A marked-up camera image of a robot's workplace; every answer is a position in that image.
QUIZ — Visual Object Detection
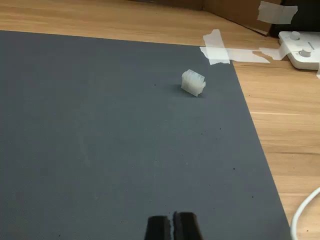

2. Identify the small white plastic terminal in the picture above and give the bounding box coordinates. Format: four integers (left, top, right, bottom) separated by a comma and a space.
180, 68, 207, 98

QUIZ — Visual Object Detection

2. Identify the dark grey mat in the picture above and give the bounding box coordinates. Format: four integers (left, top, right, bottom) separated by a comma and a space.
0, 29, 292, 240

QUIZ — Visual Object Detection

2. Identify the brown cardboard partition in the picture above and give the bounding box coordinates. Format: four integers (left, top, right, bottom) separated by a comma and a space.
129, 0, 283, 37

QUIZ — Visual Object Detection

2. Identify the black box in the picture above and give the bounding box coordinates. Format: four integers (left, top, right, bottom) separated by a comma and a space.
268, 0, 320, 39

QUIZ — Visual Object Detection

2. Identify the white cable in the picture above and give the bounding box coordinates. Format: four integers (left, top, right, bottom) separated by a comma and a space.
289, 186, 320, 240

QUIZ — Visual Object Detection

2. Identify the white bracket with knobs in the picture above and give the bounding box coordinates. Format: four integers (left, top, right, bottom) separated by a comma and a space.
278, 30, 320, 71

